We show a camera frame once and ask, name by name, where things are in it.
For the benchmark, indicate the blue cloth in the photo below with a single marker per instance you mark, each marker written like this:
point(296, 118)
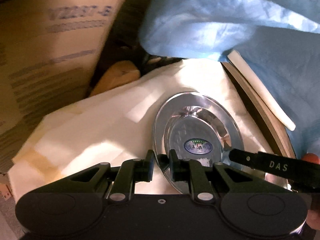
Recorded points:
point(279, 39)

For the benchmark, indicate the small steel plate with sticker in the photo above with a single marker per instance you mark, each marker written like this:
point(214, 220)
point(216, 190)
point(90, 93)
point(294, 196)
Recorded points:
point(198, 127)

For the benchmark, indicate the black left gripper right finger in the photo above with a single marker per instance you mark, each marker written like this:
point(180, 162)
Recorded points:
point(211, 184)

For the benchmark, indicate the wooden cutting board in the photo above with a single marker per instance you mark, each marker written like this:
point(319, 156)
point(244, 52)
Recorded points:
point(271, 128)

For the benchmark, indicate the cream paper sheet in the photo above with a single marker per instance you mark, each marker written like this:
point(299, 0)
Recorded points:
point(116, 125)

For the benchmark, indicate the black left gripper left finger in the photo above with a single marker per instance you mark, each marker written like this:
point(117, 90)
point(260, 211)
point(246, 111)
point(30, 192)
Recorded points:
point(115, 184)

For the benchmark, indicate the cardboard box with print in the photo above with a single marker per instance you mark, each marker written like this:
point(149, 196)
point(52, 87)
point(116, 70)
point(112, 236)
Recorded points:
point(53, 52)

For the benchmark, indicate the right hand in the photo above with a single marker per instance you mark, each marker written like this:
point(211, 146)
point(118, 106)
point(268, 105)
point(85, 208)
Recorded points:
point(313, 213)

